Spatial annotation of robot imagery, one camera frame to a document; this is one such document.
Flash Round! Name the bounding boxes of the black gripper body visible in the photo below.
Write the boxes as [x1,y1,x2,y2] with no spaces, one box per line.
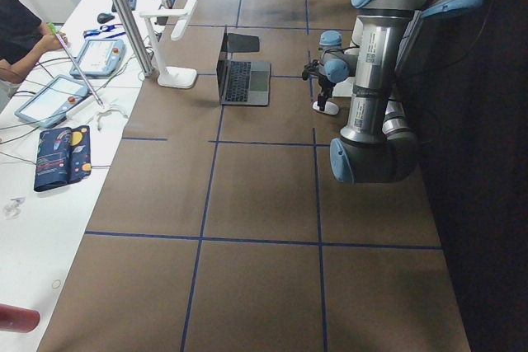
[318,77,333,96]

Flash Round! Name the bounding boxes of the white computer mouse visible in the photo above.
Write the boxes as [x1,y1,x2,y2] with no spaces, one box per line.
[313,101,339,115]

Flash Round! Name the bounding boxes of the black mouse pad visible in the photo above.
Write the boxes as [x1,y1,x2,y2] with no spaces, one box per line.
[227,33,260,53]

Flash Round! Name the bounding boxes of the grey laptop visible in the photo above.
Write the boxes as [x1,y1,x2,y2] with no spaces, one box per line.
[216,28,271,106]

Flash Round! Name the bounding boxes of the person's forearm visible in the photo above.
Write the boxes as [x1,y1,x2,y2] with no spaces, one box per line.
[1,42,47,84]

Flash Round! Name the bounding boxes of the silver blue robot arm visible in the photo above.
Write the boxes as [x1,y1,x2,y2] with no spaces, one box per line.
[318,0,483,183]

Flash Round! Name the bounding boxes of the white desk lamp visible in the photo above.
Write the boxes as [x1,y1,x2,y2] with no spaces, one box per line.
[139,0,197,89]

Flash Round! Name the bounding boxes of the black computer mouse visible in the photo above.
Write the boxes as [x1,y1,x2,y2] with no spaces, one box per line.
[97,12,115,24]

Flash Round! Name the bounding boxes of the person's hand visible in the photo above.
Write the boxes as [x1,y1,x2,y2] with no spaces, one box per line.
[37,34,63,53]

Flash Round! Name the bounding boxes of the upper teach pendant tablet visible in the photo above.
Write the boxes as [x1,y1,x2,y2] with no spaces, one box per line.
[76,39,125,78]

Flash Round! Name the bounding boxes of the teach pendant tablet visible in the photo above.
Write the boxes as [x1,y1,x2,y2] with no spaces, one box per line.
[15,75,89,129]
[76,39,125,78]

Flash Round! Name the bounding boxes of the white grabber claw stick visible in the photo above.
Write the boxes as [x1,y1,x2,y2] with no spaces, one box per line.
[47,23,129,131]

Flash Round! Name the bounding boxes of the lower teach pendant tablet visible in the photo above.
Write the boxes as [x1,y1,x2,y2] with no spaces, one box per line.
[15,75,89,129]

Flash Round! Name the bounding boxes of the dark blue space pencil case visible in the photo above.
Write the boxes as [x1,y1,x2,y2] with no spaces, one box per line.
[33,125,92,192]

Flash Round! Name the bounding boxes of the red cylinder bottle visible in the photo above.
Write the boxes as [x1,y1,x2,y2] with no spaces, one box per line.
[0,304,40,333]

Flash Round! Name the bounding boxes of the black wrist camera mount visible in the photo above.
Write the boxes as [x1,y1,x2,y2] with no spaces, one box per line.
[301,59,320,81]

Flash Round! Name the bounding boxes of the aluminium frame post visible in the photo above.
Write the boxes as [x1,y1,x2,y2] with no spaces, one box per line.
[112,0,154,77]

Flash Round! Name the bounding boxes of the blue lanyard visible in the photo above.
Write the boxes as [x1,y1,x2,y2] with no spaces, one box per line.
[82,24,126,39]

